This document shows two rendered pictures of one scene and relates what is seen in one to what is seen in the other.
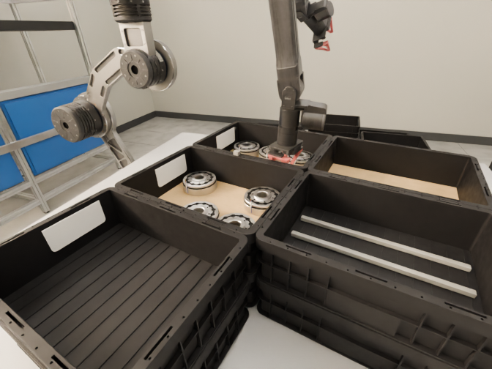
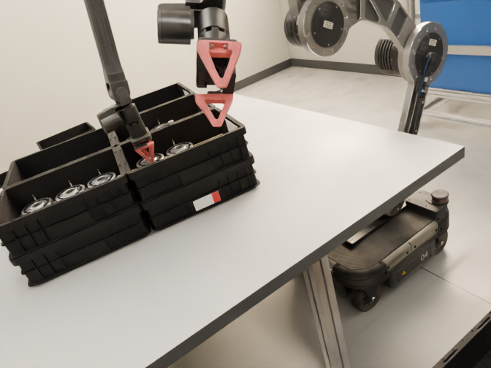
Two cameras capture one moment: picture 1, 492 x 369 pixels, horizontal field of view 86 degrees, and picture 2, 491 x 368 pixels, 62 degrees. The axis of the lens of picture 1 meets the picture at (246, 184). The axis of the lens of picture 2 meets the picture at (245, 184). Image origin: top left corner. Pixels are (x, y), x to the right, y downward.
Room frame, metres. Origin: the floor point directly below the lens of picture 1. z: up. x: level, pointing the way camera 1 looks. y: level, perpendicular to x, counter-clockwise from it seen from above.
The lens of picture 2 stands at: (1.89, -0.87, 1.39)
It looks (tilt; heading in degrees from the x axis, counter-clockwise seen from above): 29 degrees down; 135
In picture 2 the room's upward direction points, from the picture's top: 17 degrees counter-clockwise
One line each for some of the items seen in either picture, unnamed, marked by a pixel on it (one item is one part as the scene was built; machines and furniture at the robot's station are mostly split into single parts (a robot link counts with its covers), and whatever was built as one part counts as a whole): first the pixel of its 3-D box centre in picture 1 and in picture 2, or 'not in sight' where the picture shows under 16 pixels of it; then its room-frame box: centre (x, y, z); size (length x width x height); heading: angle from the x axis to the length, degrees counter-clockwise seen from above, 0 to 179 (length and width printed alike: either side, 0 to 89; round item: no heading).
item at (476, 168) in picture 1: (392, 166); (61, 186); (0.65, -0.41, 0.92); 0.40 x 0.30 x 0.02; 59
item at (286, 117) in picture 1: (291, 116); (128, 114); (0.73, -0.13, 1.04); 0.07 x 0.06 x 0.07; 70
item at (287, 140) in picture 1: (287, 137); (136, 129); (0.74, -0.13, 0.98); 0.10 x 0.07 x 0.07; 145
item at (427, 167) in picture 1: (388, 182); (69, 199); (0.65, -0.41, 0.87); 0.40 x 0.30 x 0.11; 59
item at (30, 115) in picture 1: (63, 126); not in sight; (2.15, 1.51, 0.60); 0.72 x 0.03 x 0.56; 160
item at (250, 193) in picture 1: (262, 196); not in sight; (0.60, -0.04, 0.86); 0.10 x 0.10 x 0.01
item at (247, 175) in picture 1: (214, 197); (164, 130); (0.59, 0.09, 0.87); 0.40 x 0.30 x 0.11; 59
